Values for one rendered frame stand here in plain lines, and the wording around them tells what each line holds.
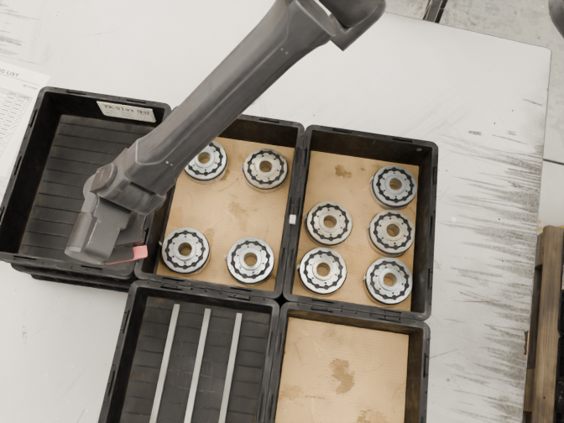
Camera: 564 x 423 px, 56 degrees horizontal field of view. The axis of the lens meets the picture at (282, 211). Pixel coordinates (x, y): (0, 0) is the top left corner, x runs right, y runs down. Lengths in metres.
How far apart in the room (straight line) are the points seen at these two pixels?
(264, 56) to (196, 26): 1.05
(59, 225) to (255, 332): 0.50
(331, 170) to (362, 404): 0.52
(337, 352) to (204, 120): 0.67
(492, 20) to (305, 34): 2.22
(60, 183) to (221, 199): 0.37
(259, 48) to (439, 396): 0.97
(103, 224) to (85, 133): 0.62
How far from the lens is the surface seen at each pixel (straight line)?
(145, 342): 1.18
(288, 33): 0.58
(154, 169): 0.69
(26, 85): 1.64
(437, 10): 1.86
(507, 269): 1.45
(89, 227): 0.78
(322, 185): 1.25
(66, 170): 1.33
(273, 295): 1.07
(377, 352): 1.18
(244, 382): 1.15
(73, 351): 1.35
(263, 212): 1.21
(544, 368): 2.08
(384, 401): 1.18
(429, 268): 1.13
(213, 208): 1.22
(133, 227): 0.88
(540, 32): 2.83
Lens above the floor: 1.98
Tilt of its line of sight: 71 degrees down
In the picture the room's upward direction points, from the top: 7 degrees clockwise
